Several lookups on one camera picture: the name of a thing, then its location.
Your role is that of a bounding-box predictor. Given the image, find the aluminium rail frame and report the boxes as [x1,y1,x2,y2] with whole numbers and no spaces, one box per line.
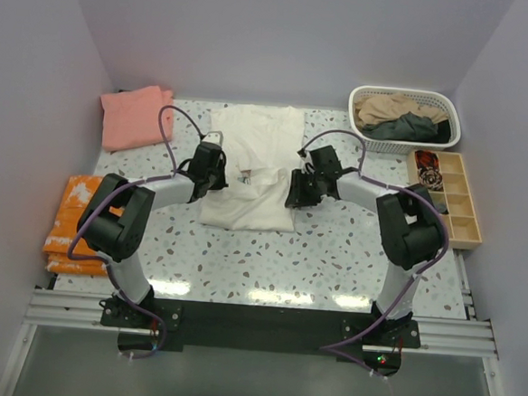
[0,220,523,396]

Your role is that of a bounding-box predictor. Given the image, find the wooden compartment organizer tray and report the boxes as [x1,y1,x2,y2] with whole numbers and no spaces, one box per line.
[407,151,482,250]

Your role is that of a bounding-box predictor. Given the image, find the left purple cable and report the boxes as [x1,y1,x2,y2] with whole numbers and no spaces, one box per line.
[60,98,212,364]

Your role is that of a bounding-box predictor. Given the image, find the white floral print t-shirt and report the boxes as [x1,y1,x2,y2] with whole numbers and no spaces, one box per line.
[199,104,306,232]

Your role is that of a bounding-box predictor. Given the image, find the black white patterned socks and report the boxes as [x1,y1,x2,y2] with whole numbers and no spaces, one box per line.
[418,168,444,193]

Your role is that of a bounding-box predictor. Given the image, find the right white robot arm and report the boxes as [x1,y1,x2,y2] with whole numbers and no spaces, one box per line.
[286,146,449,350]

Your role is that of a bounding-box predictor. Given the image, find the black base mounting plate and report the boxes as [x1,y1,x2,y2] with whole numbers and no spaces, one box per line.
[99,297,420,373]

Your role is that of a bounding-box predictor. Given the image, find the beige garment in basket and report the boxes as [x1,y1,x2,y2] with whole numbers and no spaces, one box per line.
[354,93,449,127]

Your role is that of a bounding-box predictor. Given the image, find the dark grey socks in tray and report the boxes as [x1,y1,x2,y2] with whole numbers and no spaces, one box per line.
[426,193,449,215]

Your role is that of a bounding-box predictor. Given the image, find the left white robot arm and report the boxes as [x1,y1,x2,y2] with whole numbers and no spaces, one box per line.
[67,132,227,336]

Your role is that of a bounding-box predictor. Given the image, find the folded pink t-shirt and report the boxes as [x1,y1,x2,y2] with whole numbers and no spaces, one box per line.
[100,85,174,152]

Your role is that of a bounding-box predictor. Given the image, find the red black patterned socks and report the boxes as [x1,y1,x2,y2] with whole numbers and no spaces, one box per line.
[414,150,439,171]

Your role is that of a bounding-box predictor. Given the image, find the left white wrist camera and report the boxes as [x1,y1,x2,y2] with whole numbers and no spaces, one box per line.
[201,131,224,147]

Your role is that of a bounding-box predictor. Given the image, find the dark grey garment in basket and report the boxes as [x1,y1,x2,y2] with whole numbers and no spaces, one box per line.
[361,112,452,144]

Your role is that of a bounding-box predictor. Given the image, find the white plastic laundry basket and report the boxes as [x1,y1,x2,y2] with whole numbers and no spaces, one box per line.
[348,85,461,155]

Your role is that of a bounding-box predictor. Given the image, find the folded orange tie-dye t-shirt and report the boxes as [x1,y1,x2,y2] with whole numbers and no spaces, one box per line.
[42,175,107,277]

